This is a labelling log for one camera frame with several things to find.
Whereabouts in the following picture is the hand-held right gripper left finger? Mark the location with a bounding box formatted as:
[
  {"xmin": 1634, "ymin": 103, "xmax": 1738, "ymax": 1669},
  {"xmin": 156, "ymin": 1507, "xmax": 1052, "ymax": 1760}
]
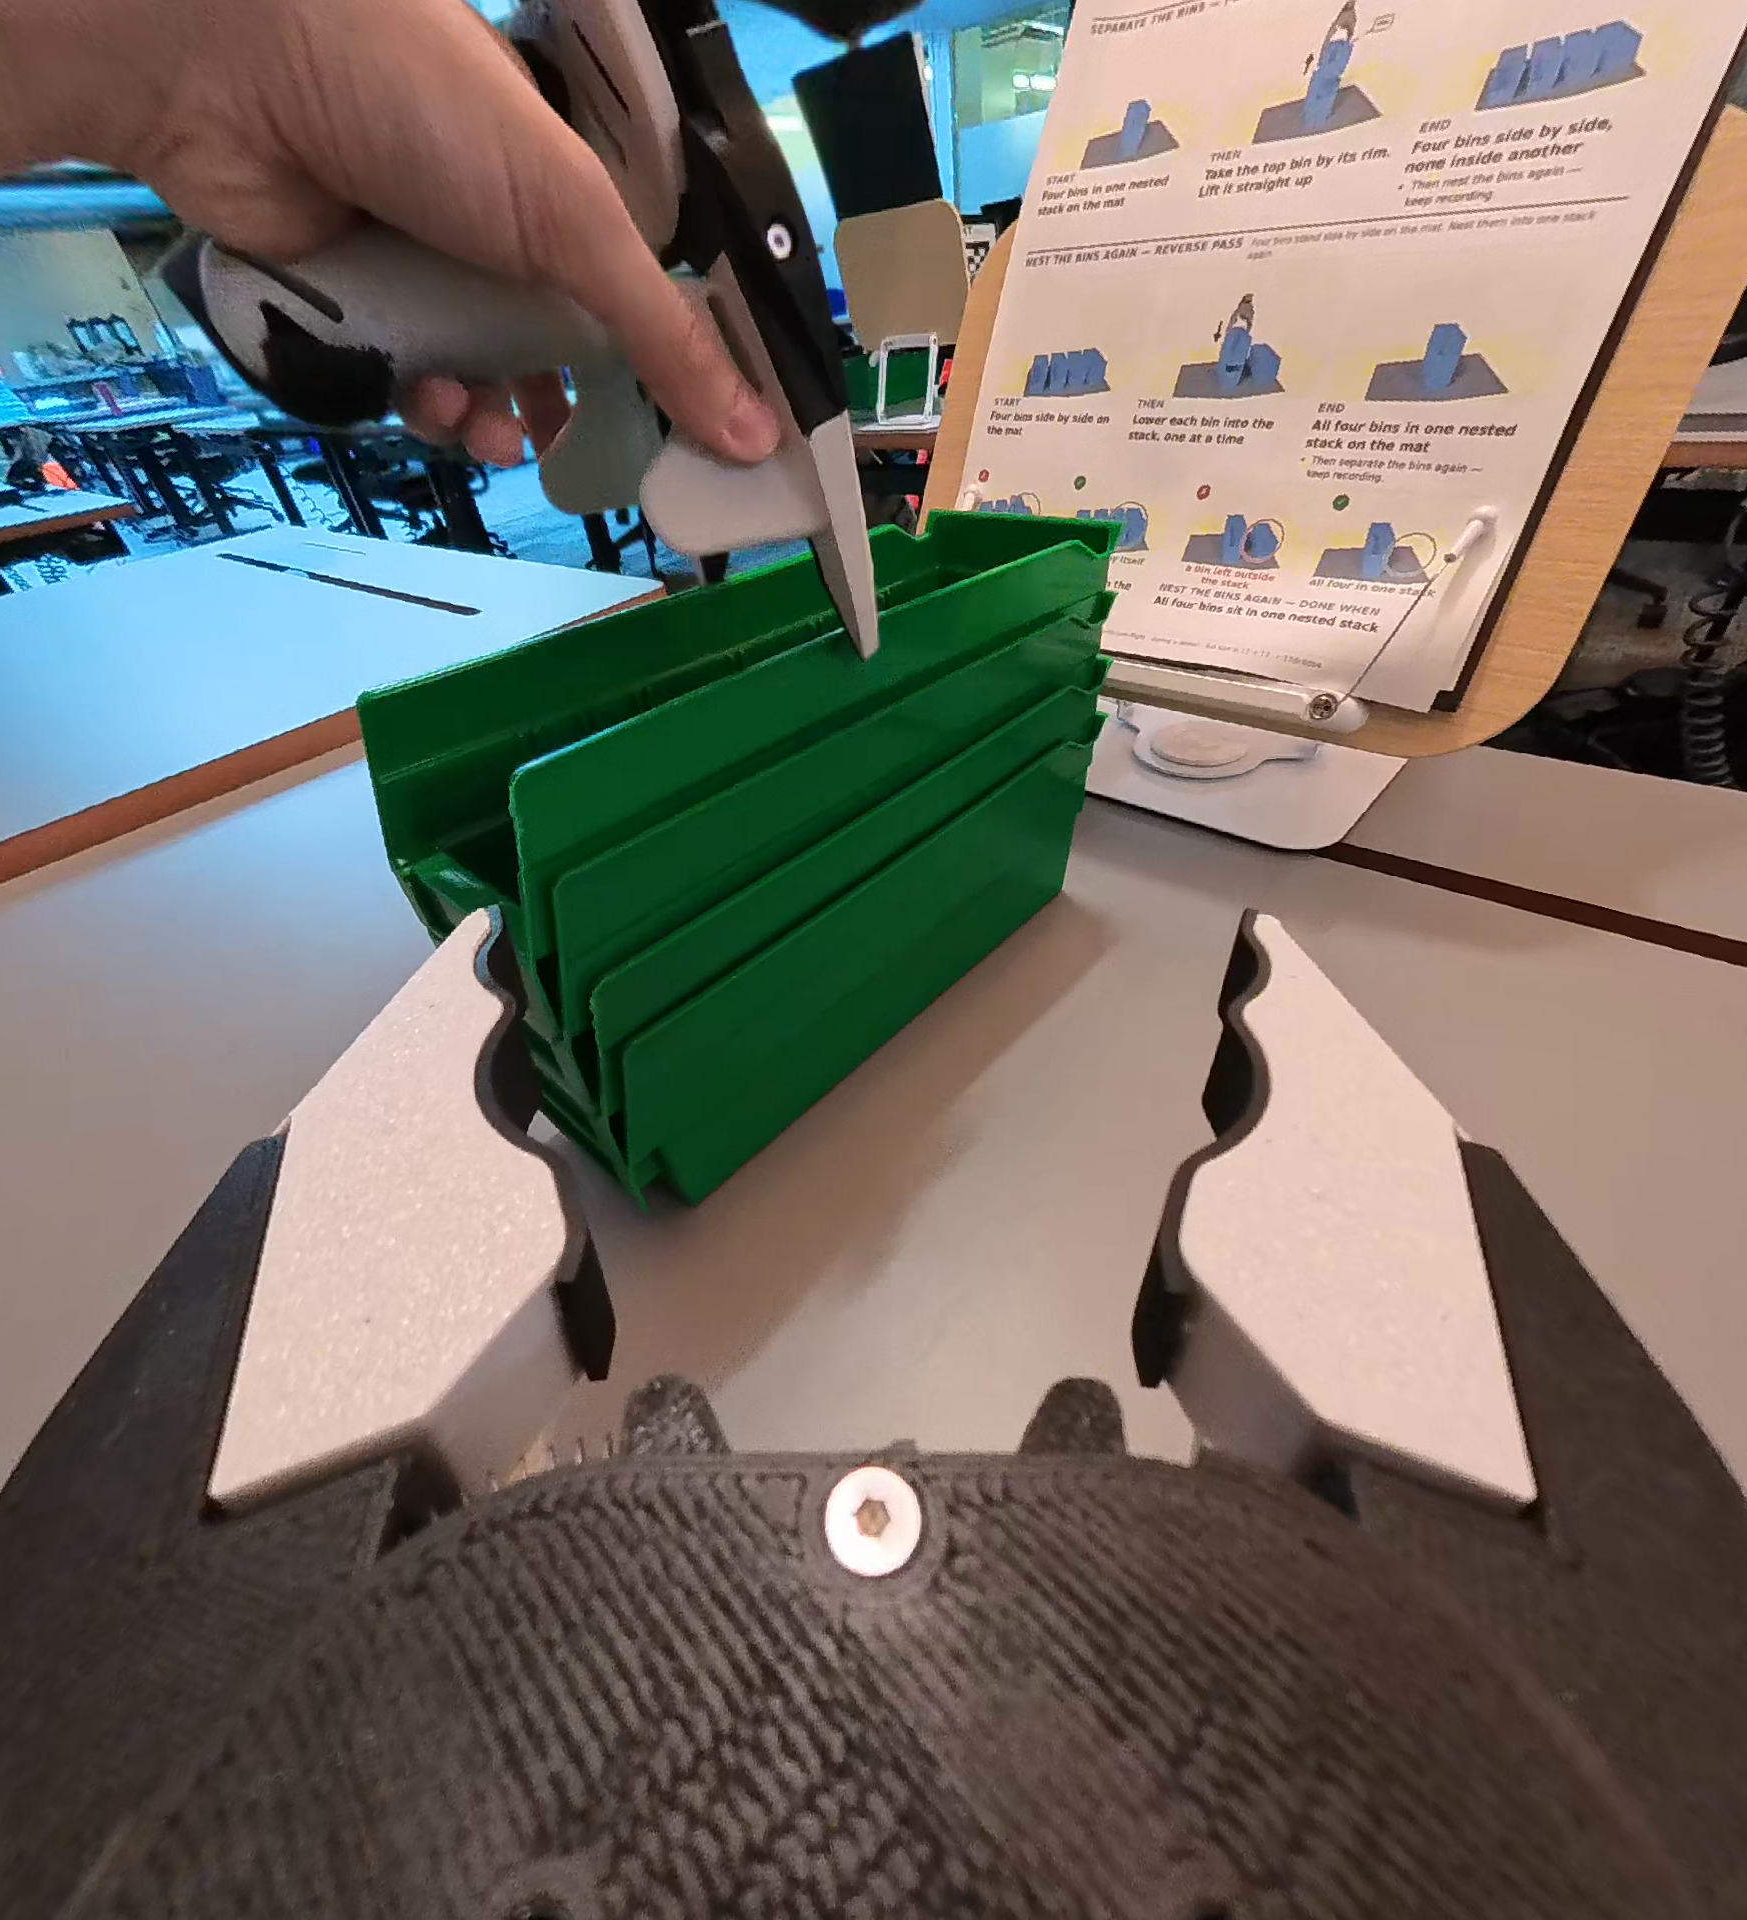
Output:
[{"xmin": 208, "ymin": 907, "xmax": 614, "ymax": 1516}]

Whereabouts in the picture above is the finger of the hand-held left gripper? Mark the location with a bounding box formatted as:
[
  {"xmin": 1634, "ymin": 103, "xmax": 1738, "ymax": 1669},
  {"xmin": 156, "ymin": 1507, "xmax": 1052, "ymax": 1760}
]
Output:
[
  {"xmin": 805, "ymin": 404, "xmax": 879, "ymax": 666},
  {"xmin": 637, "ymin": 436, "xmax": 831, "ymax": 587}
]

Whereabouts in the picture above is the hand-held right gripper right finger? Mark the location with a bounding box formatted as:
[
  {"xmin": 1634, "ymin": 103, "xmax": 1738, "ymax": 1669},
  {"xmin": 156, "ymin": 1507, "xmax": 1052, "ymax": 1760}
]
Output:
[{"xmin": 1131, "ymin": 907, "xmax": 1541, "ymax": 1510}]

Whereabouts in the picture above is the person's left hand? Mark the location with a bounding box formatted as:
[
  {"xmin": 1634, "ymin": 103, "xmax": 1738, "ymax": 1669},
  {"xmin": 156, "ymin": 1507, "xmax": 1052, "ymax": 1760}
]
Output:
[{"xmin": 0, "ymin": 0, "xmax": 781, "ymax": 465}]

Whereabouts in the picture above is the black monitor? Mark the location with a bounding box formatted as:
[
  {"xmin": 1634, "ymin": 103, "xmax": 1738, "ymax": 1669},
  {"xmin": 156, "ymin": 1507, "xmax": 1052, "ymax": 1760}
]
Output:
[{"xmin": 790, "ymin": 32, "xmax": 955, "ymax": 231}]

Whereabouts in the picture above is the wooden poster board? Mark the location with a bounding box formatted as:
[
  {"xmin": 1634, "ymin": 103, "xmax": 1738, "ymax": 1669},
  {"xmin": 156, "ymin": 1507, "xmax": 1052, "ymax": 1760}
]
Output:
[{"xmin": 831, "ymin": 200, "xmax": 966, "ymax": 360}]

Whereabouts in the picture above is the instruction poster sheet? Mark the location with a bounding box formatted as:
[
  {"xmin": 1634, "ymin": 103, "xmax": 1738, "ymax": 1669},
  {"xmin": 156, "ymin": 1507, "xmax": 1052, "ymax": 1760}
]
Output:
[{"xmin": 944, "ymin": 0, "xmax": 1747, "ymax": 713}]

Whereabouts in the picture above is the instruction sheet on board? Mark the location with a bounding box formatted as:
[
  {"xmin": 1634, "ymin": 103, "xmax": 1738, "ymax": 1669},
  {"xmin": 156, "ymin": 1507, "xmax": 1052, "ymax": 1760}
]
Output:
[{"xmin": 921, "ymin": 103, "xmax": 1747, "ymax": 762}]

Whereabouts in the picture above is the coiled black cable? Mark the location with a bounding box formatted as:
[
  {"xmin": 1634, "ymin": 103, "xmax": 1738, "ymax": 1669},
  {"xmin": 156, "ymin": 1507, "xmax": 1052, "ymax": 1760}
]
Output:
[{"xmin": 1675, "ymin": 548, "xmax": 1747, "ymax": 788}]

